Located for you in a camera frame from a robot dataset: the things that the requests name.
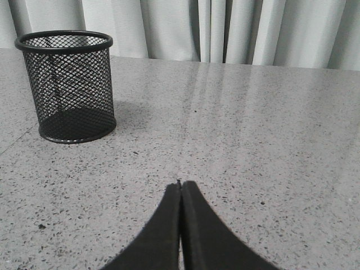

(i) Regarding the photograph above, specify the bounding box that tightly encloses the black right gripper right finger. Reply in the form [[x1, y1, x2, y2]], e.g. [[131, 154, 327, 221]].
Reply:
[[181, 181, 276, 269]]

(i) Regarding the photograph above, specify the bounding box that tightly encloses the black mesh pen bucket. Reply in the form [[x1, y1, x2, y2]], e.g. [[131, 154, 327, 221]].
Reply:
[[15, 30, 116, 144]]

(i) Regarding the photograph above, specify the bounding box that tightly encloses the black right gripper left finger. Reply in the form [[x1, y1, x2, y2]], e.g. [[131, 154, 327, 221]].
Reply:
[[103, 183, 181, 270]]

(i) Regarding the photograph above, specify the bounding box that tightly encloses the grey pleated curtain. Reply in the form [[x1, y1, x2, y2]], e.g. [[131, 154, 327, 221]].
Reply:
[[1, 0, 359, 70]]

